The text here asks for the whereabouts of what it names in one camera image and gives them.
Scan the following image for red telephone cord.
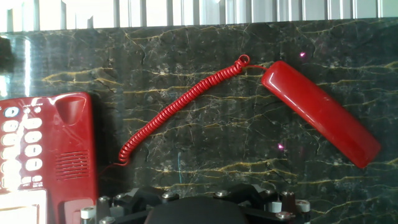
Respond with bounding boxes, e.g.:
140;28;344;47
99;54;269;175

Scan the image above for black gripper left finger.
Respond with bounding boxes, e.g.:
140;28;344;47
80;186;180;224

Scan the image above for red telephone base with keypad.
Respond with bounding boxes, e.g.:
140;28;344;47
0;91;99;224

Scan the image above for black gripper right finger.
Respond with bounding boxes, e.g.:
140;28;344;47
213;183;312;224

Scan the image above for black marble pattern mat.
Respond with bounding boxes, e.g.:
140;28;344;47
0;17;398;224

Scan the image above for red telephone handset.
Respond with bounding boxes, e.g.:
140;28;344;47
261;60;382;169

